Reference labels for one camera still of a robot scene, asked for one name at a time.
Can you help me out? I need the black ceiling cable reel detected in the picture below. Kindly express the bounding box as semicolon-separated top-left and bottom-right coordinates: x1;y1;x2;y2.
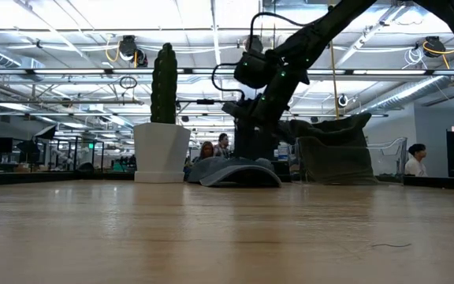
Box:
422;35;448;59
244;34;265;54
117;34;148;68

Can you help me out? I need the dark grey baseball cap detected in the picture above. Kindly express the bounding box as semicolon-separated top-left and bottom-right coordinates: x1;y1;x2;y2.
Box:
297;136;378;185
288;113;373;139
297;128;370;150

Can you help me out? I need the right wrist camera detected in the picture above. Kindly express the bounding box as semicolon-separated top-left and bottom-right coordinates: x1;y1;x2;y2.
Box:
221;100;248;119

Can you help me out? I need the black metal frame rig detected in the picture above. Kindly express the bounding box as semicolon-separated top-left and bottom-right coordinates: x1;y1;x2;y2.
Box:
173;98;238;140

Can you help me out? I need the long ceiling light strip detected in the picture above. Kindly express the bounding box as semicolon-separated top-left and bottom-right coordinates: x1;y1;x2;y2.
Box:
0;67;454;77

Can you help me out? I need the grey blue baseball cap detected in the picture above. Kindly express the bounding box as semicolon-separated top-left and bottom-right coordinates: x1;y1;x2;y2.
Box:
187;156;282;189

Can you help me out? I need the tall green cactus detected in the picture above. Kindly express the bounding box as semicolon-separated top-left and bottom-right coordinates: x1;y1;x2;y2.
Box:
150;42;179;125

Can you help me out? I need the clear plastic bin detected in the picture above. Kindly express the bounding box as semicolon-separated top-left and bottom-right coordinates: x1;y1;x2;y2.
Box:
288;136;409;185

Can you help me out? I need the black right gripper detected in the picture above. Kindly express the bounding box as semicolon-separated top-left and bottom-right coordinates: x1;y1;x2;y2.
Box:
234;94;296;160

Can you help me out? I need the thin dark thread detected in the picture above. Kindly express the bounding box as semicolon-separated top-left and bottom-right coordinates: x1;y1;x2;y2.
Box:
370;242;412;249

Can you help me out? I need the black hanging cable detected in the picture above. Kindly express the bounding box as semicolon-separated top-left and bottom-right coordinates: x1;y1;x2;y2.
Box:
270;0;277;50

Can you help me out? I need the person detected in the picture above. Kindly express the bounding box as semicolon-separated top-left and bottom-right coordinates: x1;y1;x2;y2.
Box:
404;143;428;178
197;140;215;163
214;133;231;159

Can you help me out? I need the black coiled ceiling cable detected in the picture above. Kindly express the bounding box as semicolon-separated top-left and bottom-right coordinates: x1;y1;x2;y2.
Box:
118;75;138;90

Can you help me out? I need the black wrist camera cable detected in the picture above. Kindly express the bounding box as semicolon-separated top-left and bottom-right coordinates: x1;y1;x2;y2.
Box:
210;62;247;102

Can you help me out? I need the white ceiling cable bundle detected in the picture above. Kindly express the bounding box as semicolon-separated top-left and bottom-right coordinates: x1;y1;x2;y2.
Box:
403;46;425;70

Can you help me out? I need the black table edge rail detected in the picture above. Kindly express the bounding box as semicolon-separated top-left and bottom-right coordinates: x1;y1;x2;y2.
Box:
0;170;454;192

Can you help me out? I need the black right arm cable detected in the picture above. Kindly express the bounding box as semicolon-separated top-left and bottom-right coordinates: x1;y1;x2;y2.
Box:
248;11;311;52

